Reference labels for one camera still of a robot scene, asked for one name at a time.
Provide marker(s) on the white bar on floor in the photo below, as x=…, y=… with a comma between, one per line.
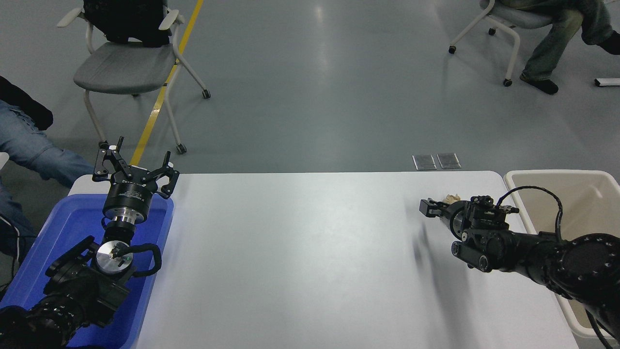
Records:
x=608, y=82

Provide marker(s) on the grey seat white frame chair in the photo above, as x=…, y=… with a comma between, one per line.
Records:
x=126, y=68

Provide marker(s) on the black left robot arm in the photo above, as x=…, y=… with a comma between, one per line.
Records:
x=82, y=291

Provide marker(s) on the blue plastic tray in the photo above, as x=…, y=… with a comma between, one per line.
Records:
x=68, y=228

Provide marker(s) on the person in olive trousers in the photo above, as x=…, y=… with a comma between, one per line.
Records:
x=557, y=34

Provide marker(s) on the black bag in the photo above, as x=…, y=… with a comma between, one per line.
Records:
x=123, y=19

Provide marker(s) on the large pale plastic bin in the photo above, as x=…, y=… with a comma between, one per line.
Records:
x=581, y=194

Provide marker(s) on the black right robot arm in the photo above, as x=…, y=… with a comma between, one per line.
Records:
x=533, y=252

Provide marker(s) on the tan paper ball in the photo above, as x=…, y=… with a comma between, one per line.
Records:
x=453, y=198

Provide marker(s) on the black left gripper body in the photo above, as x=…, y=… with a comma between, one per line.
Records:
x=128, y=193

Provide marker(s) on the person in blue trousers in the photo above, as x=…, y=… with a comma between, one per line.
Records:
x=29, y=150

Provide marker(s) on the white frame wheeled chair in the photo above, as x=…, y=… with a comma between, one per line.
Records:
x=513, y=19

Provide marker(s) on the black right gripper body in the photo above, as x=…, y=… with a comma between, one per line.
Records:
x=451, y=211

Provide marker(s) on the silver floor socket plate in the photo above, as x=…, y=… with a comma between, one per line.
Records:
x=449, y=161
x=424, y=162

